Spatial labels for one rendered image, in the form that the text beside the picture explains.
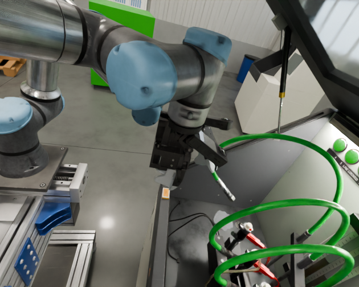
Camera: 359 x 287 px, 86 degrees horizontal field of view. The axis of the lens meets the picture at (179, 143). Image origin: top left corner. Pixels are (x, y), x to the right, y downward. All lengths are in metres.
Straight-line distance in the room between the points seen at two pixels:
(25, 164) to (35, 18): 0.60
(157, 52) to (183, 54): 0.04
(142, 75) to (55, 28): 0.12
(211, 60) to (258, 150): 0.63
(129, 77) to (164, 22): 6.60
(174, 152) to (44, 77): 0.53
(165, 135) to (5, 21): 0.26
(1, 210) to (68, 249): 0.77
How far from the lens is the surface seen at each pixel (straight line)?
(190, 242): 0.94
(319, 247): 0.46
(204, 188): 1.00
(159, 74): 0.22
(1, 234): 0.85
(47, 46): 0.29
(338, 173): 0.63
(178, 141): 0.40
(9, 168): 0.84
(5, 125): 0.74
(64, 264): 1.56
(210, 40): 0.30
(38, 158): 0.83
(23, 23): 0.28
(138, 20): 3.58
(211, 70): 0.30
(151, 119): 0.51
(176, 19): 6.85
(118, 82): 0.24
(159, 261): 0.75
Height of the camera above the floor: 1.64
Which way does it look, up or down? 36 degrees down
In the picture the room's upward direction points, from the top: 17 degrees clockwise
